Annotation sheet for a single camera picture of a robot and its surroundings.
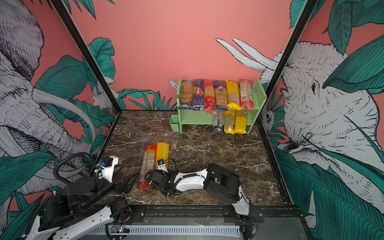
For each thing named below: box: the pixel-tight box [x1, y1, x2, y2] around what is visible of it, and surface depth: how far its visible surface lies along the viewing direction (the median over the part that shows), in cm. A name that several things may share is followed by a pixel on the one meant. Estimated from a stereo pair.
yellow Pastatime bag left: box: [155, 142, 170, 172], surface depth 97 cm
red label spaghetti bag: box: [239, 79, 254, 111], surface depth 89 cm
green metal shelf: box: [246, 79, 268, 134], surface depth 92 cm
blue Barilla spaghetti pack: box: [192, 79, 205, 111], surface depth 88 cm
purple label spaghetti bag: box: [212, 109, 225, 134], surface depth 95 cm
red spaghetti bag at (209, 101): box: [203, 79, 216, 114], surface depth 88 cm
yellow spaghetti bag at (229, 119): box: [223, 109, 236, 135], surface depth 94 cm
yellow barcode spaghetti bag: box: [234, 109, 247, 135], surface depth 97 cm
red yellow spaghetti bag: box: [138, 143, 158, 192], surface depth 92 cm
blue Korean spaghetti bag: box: [214, 80, 228, 111], surface depth 90 cm
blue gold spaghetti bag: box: [178, 79, 194, 110], surface depth 89 cm
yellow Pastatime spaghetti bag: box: [225, 80, 242, 111], surface depth 90 cm
